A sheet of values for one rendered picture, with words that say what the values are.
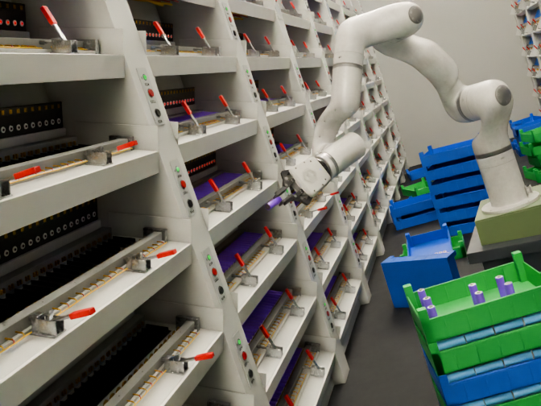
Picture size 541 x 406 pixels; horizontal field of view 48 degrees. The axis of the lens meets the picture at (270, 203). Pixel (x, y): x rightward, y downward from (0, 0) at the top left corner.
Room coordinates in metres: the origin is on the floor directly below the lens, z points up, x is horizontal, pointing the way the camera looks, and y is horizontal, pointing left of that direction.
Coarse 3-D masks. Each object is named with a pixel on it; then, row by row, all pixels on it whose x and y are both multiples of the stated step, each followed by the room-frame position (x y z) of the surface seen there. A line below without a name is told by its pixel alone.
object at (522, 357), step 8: (528, 352) 1.27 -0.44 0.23; (536, 352) 1.26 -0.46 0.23; (496, 360) 1.28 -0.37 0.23; (504, 360) 1.27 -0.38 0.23; (512, 360) 1.27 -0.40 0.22; (520, 360) 1.27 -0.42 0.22; (528, 360) 1.27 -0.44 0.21; (472, 368) 1.28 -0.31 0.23; (480, 368) 1.28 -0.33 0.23; (488, 368) 1.27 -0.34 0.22; (496, 368) 1.27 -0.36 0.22; (448, 376) 1.28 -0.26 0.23; (456, 376) 1.28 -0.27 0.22; (464, 376) 1.28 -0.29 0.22; (472, 376) 1.29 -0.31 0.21
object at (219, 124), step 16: (160, 96) 1.69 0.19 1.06; (176, 96) 1.79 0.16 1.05; (192, 96) 1.90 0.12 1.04; (176, 112) 1.78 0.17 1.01; (192, 112) 1.83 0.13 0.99; (208, 112) 1.87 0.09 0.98; (224, 112) 1.84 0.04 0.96; (240, 112) 1.89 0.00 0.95; (256, 112) 1.89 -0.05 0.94; (176, 128) 1.32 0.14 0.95; (192, 128) 1.49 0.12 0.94; (208, 128) 1.63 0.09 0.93; (224, 128) 1.63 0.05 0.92; (240, 128) 1.73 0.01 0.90; (256, 128) 1.89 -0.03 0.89; (192, 144) 1.40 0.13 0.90; (208, 144) 1.50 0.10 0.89; (224, 144) 1.61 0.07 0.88
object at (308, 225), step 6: (330, 186) 2.56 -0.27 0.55; (294, 192) 2.57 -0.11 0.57; (324, 192) 2.57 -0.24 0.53; (330, 192) 2.56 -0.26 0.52; (330, 198) 2.47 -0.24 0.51; (312, 204) 2.36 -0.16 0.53; (318, 204) 2.36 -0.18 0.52; (324, 204) 2.36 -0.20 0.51; (330, 204) 2.48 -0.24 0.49; (324, 210) 2.36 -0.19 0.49; (300, 216) 1.98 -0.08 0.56; (318, 216) 2.23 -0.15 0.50; (306, 222) 2.09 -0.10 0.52; (312, 222) 2.13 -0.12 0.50; (318, 222) 2.24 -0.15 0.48; (306, 228) 2.02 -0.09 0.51; (312, 228) 2.14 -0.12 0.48; (306, 234) 2.03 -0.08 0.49
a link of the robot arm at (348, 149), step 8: (344, 136) 1.80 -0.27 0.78; (352, 136) 1.79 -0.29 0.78; (328, 144) 1.81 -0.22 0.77; (336, 144) 1.76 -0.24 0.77; (344, 144) 1.76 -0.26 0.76; (352, 144) 1.76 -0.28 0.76; (360, 144) 1.78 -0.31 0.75; (328, 152) 1.74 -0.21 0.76; (336, 152) 1.74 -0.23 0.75; (344, 152) 1.74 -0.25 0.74; (352, 152) 1.76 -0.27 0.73; (360, 152) 1.78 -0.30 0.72; (336, 160) 1.72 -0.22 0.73; (344, 160) 1.74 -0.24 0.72; (352, 160) 1.76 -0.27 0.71; (344, 168) 1.75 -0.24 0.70
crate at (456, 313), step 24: (504, 264) 1.45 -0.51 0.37; (528, 264) 1.40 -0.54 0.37; (408, 288) 1.45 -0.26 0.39; (432, 288) 1.46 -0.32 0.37; (456, 288) 1.46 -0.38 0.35; (480, 288) 1.45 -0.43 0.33; (528, 288) 1.38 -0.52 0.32; (456, 312) 1.27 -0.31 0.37; (480, 312) 1.26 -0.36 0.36; (504, 312) 1.26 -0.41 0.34; (528, 312) 1.26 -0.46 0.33; (432, 336) 1.28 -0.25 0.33
